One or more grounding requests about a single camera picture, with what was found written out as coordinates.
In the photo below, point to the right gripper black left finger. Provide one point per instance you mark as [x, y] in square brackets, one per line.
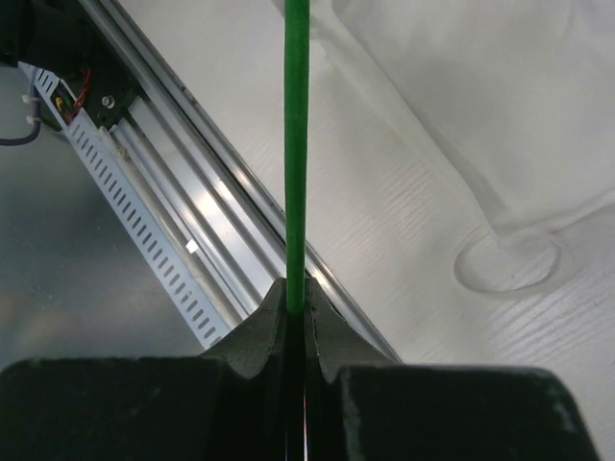
[224, 404]

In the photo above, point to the green hanger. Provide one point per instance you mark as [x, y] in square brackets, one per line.
[295, 130]

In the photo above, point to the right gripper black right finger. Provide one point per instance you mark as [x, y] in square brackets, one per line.
[362, 405]

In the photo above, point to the aluminium mounting rail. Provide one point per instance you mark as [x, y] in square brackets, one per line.
[210, 232]

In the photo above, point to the white tank top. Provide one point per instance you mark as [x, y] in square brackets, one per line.
[509, 105]

